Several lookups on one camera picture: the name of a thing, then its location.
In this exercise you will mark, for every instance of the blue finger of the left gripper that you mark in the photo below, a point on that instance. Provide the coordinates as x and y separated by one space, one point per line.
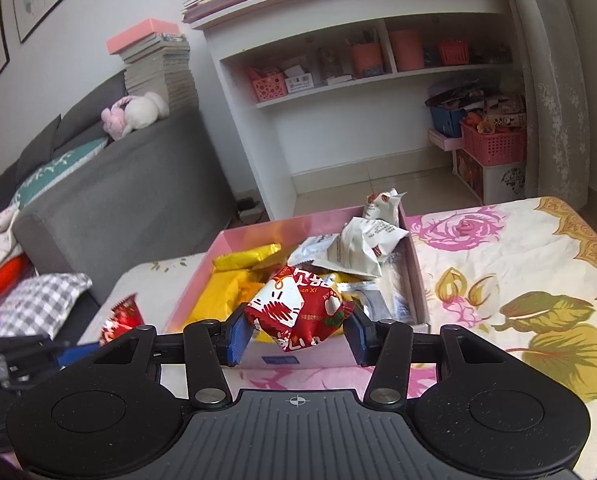
70 355

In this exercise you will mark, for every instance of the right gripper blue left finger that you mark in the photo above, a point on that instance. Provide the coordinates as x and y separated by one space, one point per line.
209 346

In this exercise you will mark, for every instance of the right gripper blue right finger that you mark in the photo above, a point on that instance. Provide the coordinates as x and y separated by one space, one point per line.
387 347

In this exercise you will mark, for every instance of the orange yellow pastry packet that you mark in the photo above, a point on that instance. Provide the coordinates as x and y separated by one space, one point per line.
224 293

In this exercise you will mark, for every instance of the small yellow snack packet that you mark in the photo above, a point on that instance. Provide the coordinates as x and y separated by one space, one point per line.
245 259

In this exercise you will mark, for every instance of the red white snack packet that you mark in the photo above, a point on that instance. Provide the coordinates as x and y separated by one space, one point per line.
298 310

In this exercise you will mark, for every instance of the white printed snack packet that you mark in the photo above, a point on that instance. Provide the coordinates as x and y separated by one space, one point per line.
361 247

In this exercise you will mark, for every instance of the white monkey biscuit packet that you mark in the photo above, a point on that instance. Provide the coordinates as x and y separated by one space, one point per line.
314 247

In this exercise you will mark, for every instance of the white green snack packet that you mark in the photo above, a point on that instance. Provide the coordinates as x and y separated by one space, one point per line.
383 206

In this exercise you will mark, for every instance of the checkered grey cushion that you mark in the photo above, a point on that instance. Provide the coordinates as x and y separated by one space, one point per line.
41 305

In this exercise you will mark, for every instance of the red snack packet left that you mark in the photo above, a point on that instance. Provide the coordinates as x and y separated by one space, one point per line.
124 317

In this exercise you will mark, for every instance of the floral tablecloth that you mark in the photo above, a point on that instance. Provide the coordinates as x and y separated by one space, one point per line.
521 274

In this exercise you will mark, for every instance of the grey sofa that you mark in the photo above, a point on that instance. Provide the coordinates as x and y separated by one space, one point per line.
157 194

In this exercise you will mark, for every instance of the teal cushion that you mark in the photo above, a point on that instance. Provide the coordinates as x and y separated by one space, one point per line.
55 171

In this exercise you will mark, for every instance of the white storage box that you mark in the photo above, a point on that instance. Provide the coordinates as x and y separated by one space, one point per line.
490 184

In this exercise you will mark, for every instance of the red plastic basket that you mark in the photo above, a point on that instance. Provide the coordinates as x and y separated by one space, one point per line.
494 149

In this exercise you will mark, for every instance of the pink white plush toy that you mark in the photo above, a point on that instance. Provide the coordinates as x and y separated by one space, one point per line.
132 113

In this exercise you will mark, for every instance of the beige curtain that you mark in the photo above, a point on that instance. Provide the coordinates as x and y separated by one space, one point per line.
558 127

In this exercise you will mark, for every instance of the pink lattice basket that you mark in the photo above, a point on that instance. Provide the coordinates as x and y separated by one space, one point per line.
269 88

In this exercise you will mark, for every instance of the white bookshelf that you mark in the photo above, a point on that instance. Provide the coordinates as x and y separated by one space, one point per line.
333 128

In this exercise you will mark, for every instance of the orange pen holder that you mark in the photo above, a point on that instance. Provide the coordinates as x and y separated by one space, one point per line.
367 59

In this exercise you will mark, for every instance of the stack of books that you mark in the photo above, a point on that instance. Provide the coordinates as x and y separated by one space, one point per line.
156 59

